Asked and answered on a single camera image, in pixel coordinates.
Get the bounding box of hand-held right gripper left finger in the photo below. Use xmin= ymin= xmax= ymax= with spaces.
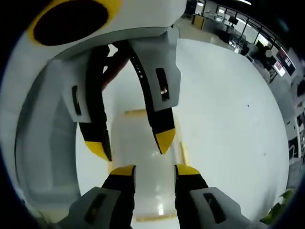
xmin=57 ymin=164 xmax=138 ymax=229

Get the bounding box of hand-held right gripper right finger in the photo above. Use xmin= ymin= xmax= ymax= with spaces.
xmin=173 ymin=164 xmax=263 ymax=229

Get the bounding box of clear box with yellow buckle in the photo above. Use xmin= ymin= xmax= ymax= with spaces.
xmin=108 ymin=108 xmax=190 ymax=221

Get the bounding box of person's left hand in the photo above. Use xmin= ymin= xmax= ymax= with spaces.
xmin=101 ymin=51 xmax=131 ymax=93

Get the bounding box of wooden cabinet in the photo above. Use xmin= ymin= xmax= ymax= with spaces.
xmin=192 ymin=13 xmax=206 ymax=31

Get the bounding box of green potted plant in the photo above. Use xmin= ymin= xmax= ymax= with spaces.
xmin=259 ymin=188 xmax=296 ymax=225

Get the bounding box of small monitor with red screen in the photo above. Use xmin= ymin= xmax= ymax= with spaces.
xmin=273 ymin=61 xmax=286 ymax=77

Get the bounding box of dark monitor with red screen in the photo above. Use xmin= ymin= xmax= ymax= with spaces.
xmin=276 ymin=47 xmax=296 ymax=75

